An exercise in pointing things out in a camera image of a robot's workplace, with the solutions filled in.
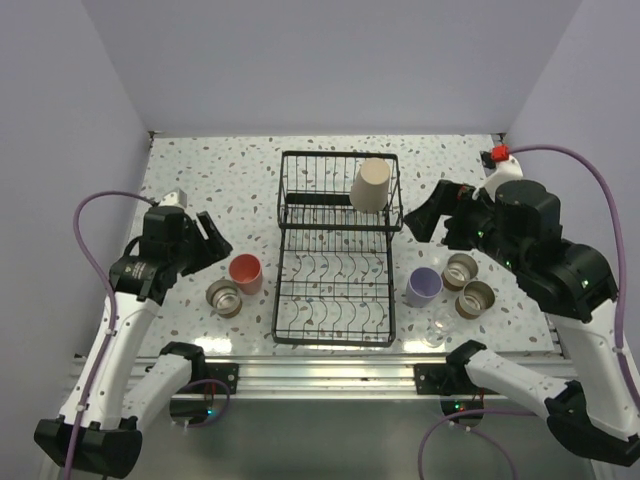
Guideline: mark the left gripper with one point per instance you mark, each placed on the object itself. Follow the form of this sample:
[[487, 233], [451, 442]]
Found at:
[[213, 249]]

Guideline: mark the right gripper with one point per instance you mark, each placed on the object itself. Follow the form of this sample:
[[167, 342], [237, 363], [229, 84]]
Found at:
[[424, 220]]

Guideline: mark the red pink plastic cup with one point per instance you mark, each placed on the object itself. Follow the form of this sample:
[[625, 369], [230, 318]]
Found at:
[[246, 272]]

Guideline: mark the purple plastic cup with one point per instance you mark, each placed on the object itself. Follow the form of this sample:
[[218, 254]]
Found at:
[[423, 285]]

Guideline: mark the steel cup cork base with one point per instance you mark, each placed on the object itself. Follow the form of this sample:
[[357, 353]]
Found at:
[[224, 298]]

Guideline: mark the beige plastic cup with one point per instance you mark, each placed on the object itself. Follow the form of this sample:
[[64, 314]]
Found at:
[[369, 190]]

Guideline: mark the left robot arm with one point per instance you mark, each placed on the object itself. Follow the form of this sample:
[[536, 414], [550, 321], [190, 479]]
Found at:
[[99, 429]]

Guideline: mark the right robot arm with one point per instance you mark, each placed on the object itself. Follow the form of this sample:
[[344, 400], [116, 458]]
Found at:
[[518, 226]]

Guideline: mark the far right steel cup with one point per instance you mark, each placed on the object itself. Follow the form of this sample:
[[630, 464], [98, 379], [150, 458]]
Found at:
[[459, 270]]

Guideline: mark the steel cup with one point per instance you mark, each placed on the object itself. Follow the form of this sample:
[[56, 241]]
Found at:
[[459, 270], [475, 298]]

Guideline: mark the near right steel cup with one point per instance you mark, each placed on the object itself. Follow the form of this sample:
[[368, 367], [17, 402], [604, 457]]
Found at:
[[475, 298]]

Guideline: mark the clear glass cup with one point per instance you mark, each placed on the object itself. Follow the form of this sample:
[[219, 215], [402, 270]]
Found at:
[[440, 325]]

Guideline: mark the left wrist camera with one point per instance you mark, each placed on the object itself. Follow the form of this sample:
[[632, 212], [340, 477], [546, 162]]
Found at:
[[174, 198]]

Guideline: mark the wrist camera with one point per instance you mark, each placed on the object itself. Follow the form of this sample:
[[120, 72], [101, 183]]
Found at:
[[502, 167], [174, 198]]

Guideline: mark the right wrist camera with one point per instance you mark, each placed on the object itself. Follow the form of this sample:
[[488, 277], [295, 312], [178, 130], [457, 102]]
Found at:
[[502, 167]]

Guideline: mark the black wire dish rack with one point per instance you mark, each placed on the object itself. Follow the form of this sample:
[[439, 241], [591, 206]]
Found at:
[[335, 280]]

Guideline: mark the aluminium mounting rail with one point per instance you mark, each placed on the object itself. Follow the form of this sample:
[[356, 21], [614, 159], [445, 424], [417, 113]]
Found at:
[[326, 377]]

